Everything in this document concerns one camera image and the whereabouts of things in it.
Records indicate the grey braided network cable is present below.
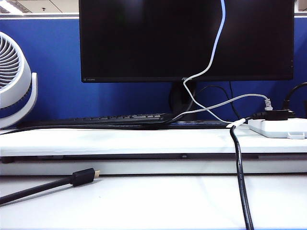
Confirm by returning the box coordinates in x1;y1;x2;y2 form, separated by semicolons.
167;93;273;123

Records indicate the black plug with looped cable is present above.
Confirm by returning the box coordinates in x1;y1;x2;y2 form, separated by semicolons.
282;82;307;113

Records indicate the black monitor stand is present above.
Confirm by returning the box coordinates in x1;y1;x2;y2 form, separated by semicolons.
169;82;199;121

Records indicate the white power strip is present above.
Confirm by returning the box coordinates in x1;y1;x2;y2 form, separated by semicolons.
248;117;307;139

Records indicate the blue office partition panel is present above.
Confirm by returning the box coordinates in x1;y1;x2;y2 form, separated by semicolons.
0;14;307;120

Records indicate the black HDMI cable gold plug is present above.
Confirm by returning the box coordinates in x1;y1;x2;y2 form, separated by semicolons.
0;168;101;206

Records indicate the white desk fan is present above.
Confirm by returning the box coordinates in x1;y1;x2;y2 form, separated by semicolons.
0;31;38;129

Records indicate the black ASUS computer monitor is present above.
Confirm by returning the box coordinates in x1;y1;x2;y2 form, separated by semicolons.
78;0;295;84

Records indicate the thick black power cable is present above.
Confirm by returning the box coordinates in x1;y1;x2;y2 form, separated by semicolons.
229;110;290;230

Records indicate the ceiling light panel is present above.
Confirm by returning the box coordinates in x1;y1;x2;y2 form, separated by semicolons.
0;0;24;15

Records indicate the thin black monitor cable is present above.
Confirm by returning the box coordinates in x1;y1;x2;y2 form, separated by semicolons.
191;81;242;120

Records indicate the white Type-C charging cable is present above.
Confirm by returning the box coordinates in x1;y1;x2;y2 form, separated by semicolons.
182;0;247;127

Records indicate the black Logitech keyboard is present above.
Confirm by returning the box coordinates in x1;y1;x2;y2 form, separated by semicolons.
19;112;173;129

